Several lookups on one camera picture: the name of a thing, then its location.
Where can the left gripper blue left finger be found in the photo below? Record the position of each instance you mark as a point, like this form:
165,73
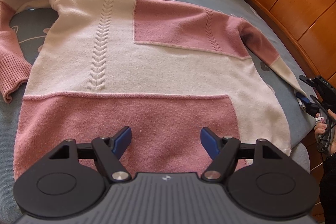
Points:
108,152

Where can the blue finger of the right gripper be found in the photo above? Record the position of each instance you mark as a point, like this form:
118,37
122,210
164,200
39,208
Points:
308,81
303,101

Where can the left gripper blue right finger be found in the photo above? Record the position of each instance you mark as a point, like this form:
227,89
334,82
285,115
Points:
223,153

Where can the pink and cream knit sweater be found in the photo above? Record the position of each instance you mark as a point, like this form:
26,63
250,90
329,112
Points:
164,68

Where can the person's right hand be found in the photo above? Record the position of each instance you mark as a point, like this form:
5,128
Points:
324,131

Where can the orange wooden headboard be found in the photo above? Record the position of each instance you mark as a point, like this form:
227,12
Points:
294,3

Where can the blue floral bed sheet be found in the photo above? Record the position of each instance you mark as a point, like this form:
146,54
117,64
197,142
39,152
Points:
299,122

